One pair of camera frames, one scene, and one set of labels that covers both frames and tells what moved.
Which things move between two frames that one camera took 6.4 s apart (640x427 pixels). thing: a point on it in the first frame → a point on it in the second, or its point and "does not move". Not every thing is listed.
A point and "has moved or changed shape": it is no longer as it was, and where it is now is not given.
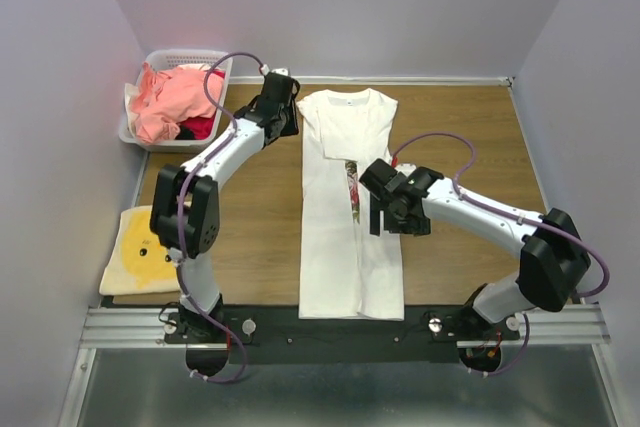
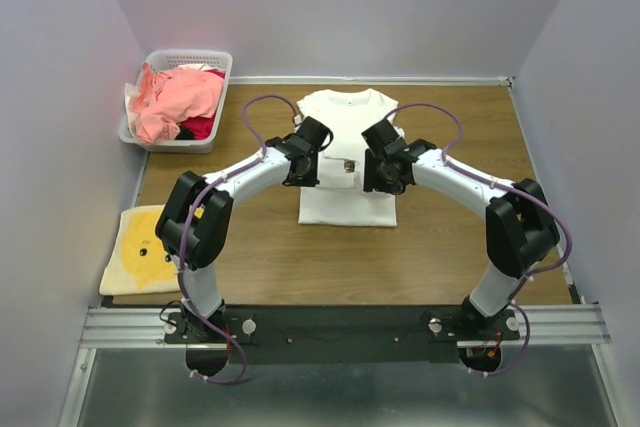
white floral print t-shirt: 346,274 has moved or changed shape
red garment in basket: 202,126 does not move
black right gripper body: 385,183 → 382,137
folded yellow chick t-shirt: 139,263 does not move
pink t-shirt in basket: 166,98 does not move
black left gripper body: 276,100 → 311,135
